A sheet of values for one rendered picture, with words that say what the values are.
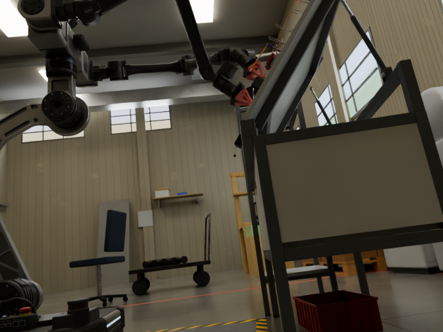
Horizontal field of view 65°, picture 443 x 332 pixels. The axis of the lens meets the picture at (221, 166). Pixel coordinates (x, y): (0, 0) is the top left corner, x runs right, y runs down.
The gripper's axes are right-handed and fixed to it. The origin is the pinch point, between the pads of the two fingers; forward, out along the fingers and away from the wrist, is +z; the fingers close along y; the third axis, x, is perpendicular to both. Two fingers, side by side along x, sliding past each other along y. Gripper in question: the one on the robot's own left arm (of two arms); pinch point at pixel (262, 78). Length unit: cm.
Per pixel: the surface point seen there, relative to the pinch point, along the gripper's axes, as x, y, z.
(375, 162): 5, -19, 61
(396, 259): -124, 240, 126
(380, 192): 11, -16, 70
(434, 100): -160, 90, 41
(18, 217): 333, 928, -564
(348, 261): -104, 289, 100
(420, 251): -125, 200, 128
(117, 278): 175, 892, -214
